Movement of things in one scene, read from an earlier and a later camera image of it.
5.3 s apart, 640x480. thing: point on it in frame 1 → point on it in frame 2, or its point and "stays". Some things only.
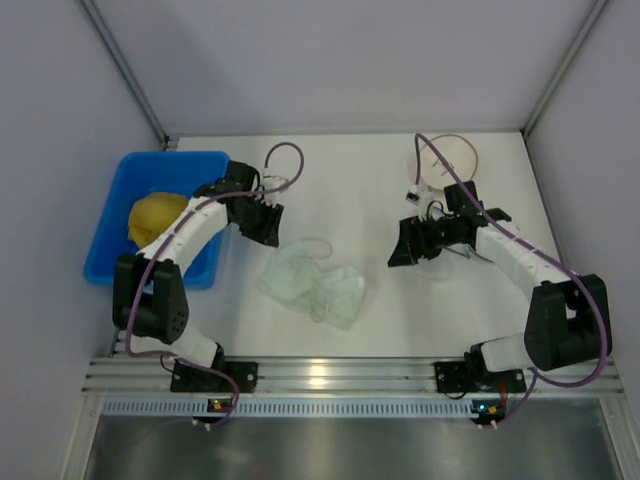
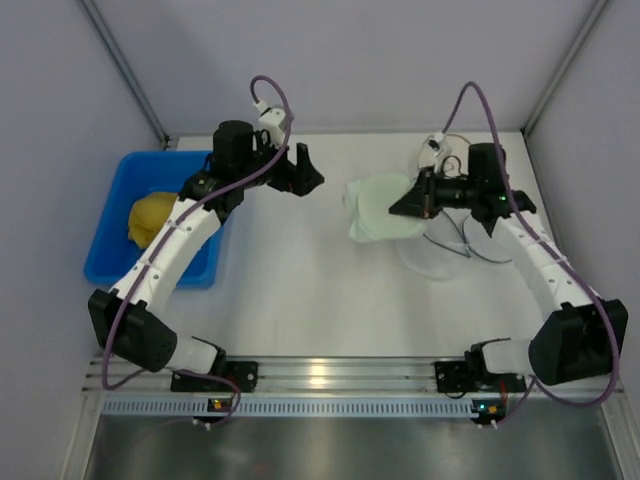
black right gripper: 417,240 → 428,195
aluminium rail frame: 151,378 stays
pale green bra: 333,296 → 369,200
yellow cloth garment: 151,214 stays
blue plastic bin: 135,174 stays
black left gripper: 254,216 → 292,176
